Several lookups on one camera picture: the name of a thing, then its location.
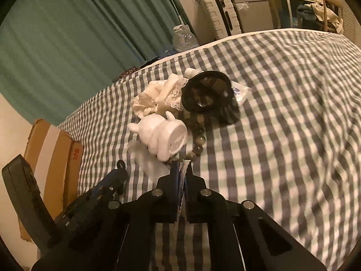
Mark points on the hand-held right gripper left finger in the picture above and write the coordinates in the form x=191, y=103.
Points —
x=174, y=176

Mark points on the clear plastic bag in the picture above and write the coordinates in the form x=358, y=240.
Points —
x=149, y=163

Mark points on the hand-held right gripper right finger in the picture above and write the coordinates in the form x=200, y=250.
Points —
x=188, y=177

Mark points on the wooden chair with clothes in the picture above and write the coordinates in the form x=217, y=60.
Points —
x=328, y=14

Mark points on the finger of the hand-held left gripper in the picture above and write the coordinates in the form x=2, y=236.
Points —
x=112, y=180

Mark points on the white suitcase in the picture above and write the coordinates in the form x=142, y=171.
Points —
x=217, y=17

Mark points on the white tissue pack blue print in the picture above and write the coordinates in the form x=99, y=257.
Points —
x=239, y=91

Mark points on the cream lace cloth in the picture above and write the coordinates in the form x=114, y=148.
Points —
x=160, y=96

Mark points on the green curtain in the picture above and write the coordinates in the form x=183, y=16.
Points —
x=70, y=34

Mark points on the small white bottle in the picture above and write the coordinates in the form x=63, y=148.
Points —
x=191, y=72

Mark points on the brown cardboard box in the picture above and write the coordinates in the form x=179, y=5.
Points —
x=53, y=158

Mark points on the white rabbit figurine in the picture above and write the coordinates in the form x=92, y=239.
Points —
x=160, y=135

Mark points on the large clear water bottle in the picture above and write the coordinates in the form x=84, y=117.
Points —
x=183, y=39

